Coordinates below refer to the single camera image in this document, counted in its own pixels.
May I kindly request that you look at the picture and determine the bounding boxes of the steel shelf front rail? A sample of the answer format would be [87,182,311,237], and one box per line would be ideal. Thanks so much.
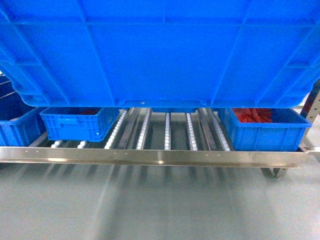
[0,147,310,169]

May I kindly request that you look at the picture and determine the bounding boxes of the perforated steel shelf post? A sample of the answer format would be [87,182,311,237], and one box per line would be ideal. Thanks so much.
[300,79,320,124]

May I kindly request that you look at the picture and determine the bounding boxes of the white roller track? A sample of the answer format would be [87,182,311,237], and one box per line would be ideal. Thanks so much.
[136,108,152,150]
[104,109,129,150]
[164,112,171,151]
[206,108,231,152]
[185,113,198,151]

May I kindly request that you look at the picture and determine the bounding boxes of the red parts in crate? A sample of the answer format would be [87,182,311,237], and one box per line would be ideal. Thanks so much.
[232,108,273,123]

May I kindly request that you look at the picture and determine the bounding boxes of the small blue ribbed crate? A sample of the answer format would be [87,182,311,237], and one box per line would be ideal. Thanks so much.
[40,107,120,142]

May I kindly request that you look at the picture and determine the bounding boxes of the large blue plastic crate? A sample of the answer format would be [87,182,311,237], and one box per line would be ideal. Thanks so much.
[0,0,320,108]

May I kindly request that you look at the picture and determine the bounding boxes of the blue crate with red parts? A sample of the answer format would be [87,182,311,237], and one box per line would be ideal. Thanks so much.
[217,108,312,152]

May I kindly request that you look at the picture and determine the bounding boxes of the dark blue bin far left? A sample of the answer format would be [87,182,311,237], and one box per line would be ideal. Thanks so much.
[0,75,46,147]

